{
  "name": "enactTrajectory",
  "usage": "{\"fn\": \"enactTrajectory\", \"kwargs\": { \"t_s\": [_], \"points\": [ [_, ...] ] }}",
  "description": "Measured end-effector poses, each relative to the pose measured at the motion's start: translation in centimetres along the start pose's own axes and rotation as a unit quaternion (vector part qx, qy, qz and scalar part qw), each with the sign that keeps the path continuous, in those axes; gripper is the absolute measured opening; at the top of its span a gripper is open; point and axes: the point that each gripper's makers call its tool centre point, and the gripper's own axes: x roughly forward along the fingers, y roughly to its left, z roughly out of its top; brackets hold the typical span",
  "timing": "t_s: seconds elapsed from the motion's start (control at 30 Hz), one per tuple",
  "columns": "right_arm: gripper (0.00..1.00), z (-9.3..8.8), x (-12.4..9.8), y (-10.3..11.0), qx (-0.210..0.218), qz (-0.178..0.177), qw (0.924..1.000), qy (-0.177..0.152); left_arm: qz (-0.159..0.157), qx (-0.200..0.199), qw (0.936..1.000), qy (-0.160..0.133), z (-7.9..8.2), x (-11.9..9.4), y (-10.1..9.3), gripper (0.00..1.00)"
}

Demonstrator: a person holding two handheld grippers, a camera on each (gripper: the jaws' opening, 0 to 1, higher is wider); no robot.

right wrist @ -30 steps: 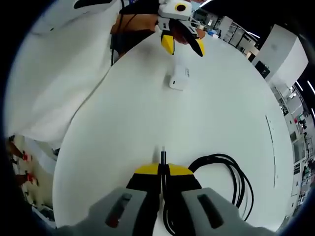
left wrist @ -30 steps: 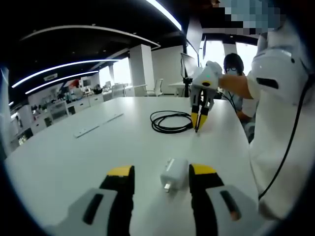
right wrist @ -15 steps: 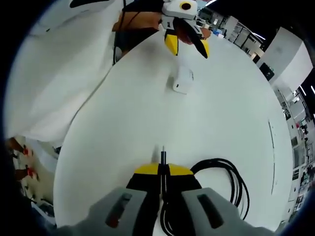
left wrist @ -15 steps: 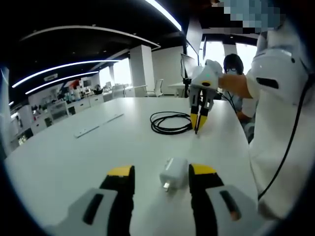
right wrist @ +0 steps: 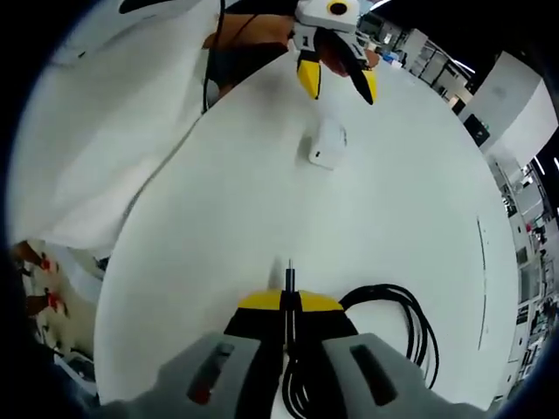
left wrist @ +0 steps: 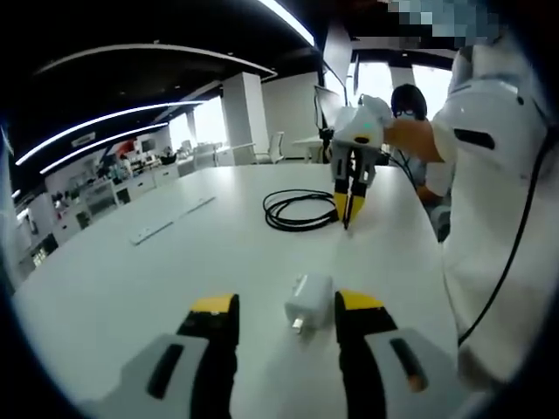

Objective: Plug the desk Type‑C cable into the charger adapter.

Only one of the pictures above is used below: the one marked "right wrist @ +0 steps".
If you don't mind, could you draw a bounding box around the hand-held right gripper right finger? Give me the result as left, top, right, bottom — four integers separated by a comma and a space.
290, 288, 485, 419

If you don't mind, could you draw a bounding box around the white desk cable cover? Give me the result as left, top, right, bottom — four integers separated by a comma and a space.
475, 216, 488, 350

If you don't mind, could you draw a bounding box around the row of white cabinets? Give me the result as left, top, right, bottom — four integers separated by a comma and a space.
488, 152, 559, 376

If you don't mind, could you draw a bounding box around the black Type-C cable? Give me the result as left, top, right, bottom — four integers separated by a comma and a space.
281, 258, 440, 419

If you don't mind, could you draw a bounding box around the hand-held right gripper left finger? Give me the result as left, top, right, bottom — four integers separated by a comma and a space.
102, 287, 289, 419

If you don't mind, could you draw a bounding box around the white charger adapter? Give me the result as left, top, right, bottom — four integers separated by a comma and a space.
297, 120, 349, 170

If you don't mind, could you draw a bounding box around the white square pillar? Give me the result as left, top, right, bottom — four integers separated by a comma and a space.
462, 50, 549, 154

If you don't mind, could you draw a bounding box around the black chest device cable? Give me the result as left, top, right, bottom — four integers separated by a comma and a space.
200, 0, 228, 115

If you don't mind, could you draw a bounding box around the person's left hand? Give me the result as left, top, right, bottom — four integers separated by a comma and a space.
317, 39, 351, 79

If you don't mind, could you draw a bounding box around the black cabinet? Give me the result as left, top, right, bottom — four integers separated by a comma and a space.
465, 113, 491, 145

